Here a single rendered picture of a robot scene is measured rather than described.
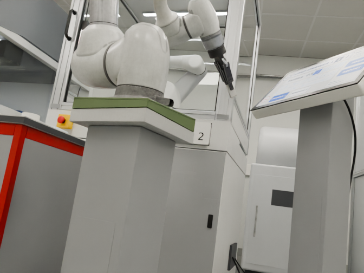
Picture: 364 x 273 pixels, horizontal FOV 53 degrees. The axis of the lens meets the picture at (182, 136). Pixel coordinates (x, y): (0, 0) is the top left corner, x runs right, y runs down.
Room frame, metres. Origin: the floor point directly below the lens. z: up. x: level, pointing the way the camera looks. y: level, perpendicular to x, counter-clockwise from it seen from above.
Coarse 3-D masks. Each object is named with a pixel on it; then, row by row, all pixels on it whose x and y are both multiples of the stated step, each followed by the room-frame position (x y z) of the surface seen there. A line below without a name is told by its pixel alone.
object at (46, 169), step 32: (0, 128) 1.33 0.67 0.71; (32, 128) 1.36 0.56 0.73; (0, 160) 1.32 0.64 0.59; (32, 160) 1.40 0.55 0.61; (64, 160) 1.60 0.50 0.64; (0, 192) 1.31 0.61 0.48; (32, 192) 1.44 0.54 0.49; (64, 192) 1.64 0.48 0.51; (0, 224) 1.31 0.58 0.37; (32, 224) 1.48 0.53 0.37; (64, 224) 1.69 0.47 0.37; (0, 256) 1.34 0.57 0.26; (32, 256) 1.52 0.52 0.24
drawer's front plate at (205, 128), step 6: (198, 126) 1.71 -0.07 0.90; (204, 126) 1.70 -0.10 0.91; (210, 126) 1.69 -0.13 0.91; (198, 132) 1.71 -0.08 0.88; (204, 132) 1.70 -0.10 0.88; (210, 132) 1.70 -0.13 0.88; (198, 138) 1.70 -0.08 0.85; (204, 138) 1.70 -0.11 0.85; (198, 144) 1.71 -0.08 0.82; (204, 144) 1.70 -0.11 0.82
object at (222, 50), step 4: (216, 48) 1.42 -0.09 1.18; (220, 48) 1.42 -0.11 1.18; (224, 48) 1.43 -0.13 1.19; (208, 52) 1.45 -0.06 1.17; (212, 52) 1.43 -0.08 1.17; (216, 52) 1.42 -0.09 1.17; (220, 52) 1.43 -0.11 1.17; (224, 52) 1.43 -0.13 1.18; (212, 56) 1.44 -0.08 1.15; (216, 56) 1.44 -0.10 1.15; (220, 56) 1.43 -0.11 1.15; (216, 60) 1.49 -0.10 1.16; (220, 60) 1.44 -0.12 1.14; (220, 64) 1.47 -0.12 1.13
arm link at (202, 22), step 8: (192, 0) 1.33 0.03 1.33; (200, 0) 1.31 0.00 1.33; (208, 0) 1.33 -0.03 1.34; (192, 8) 1.33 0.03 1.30; (200, 8) 1.32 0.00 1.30; (208, 8) 1.33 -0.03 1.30; (184, 16) 1.38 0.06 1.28; (192, 16) 1.35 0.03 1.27; (200, 16) 1.34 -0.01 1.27; (208, 16) 1.34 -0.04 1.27; (216, 16) 1.36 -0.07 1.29; (192, 24) 1.36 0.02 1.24; (200, 24) 1.35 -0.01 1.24; (208, 24) 1.35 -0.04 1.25; (216, 24) 1.37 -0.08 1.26; (192, 32) 1.39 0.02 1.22; (200, 32) 1.38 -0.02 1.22; (208, 32) 1.38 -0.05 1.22
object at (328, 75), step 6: (330, 72) 1.26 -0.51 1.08; (336, 72) 1.22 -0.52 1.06; (312, 78) 1.33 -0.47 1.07; (318, 78) 1.29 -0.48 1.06; (324, 78) 1.25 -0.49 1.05; (330, 78) 1.22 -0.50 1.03; (288, 84) 1.46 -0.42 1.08; (294, 84) 1.41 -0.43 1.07; (300, 84) 1.36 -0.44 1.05; (306, 84) 1.32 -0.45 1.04; (282, 90) 1.44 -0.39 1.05; (288, 90) 1.40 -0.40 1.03
